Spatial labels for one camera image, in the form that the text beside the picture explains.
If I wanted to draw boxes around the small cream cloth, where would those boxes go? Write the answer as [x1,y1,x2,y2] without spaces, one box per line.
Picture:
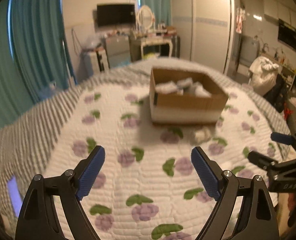
[193,127,212,144]

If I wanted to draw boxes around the white sock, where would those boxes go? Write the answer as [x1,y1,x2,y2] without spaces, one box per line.
[188,82,211,98]

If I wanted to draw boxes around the blue tissue pack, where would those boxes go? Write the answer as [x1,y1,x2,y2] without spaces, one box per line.
[176,77,194,89]

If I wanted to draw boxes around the packaged item black border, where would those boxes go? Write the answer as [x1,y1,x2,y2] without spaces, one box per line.
[155,81,178,94]

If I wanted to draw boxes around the right human hand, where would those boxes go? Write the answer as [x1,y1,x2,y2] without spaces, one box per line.
[287,193,296,228]

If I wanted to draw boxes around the smartphone on bed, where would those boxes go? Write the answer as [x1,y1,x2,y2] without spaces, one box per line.
[7,176,22,218]

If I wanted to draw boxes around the grey checked bed cover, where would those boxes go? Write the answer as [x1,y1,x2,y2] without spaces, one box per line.
[0,58,290,239]

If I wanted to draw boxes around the white clothes pile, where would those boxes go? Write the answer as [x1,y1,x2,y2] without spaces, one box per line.
[249,56,279,96]

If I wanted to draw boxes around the grey washing machine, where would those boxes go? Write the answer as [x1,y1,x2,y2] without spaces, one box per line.
[239,35,260,67]

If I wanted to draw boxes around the black range hood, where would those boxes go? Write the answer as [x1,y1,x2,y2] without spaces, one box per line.
[277,19,296,52]

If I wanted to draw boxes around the white floral quilted mat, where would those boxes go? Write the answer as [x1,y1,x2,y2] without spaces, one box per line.
[43,83,282,239]

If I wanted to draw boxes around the brown cardboard box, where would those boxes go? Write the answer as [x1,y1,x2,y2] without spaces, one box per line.
[149,67,228,125]

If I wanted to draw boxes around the white kitchen cabinets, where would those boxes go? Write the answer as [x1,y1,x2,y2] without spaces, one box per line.
[263,0,296,30]

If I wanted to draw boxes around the hanging pink clothes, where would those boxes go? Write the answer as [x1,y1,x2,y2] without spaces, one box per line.
[236,8,245,34]

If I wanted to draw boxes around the white sliding wardrobe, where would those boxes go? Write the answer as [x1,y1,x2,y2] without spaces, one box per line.
[171,0,237,74]

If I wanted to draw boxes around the white dressing table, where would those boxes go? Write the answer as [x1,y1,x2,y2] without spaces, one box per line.
[130,36,173,62]

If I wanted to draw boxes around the white suitcase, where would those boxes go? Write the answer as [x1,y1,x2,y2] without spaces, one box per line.
[81,48,110,74]

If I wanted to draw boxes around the teal left curtain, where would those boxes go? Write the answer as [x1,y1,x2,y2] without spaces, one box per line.
[0,0,76,129]

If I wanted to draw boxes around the oval vanity mirror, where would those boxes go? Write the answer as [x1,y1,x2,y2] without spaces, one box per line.
[136,5,155,31]

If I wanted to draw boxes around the grey mini fridge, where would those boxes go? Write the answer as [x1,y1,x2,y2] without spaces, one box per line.
[104,35,131,69]

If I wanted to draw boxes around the black wall television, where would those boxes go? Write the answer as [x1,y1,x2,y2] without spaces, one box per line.
[96,3,136,27]

